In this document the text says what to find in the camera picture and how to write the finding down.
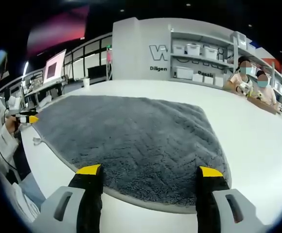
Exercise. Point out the grey fluffy towel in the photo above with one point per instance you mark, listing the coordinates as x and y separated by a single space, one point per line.
131 136

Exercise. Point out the person's leg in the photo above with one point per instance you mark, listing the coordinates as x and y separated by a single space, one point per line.
31 189

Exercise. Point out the white paper cup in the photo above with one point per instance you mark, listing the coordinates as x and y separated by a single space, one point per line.
86 83

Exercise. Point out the pink hanging cloth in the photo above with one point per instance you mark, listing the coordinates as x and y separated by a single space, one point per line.
109 57

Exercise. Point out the grey metal shelving rack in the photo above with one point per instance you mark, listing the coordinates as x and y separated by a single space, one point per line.
180 57

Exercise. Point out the clear storage bin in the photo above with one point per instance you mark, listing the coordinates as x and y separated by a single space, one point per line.
241 40

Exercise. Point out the black monitor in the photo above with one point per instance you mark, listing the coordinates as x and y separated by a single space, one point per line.
96 71

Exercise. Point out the pale display screen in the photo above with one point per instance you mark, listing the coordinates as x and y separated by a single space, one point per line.
54 68

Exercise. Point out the wooden tray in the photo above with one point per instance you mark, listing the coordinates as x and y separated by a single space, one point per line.
262 106

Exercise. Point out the person's left hand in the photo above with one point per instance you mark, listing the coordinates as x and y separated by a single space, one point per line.
12 125

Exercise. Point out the white lidded storage bin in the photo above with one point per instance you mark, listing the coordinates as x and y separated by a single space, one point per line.
193 49
210 53
179 50

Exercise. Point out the large white storage bin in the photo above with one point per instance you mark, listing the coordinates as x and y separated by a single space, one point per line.
184 72

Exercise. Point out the large red screen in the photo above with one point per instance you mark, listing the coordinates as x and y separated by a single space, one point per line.
58 29

